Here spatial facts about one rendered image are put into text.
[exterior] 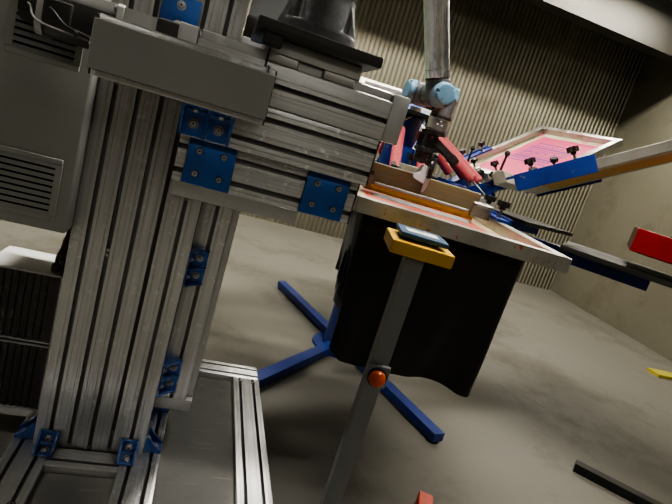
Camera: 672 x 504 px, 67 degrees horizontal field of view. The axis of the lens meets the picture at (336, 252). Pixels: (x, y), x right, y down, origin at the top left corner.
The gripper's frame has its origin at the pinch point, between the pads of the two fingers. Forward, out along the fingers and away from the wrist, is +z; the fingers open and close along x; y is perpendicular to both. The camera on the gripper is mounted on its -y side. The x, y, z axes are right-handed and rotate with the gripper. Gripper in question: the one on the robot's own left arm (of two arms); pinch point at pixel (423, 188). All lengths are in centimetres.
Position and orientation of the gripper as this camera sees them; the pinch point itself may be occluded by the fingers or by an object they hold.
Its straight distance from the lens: 184.1
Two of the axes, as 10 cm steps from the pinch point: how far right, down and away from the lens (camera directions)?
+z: -2.8, 9.3, 2.2
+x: 0.0, 2.3, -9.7
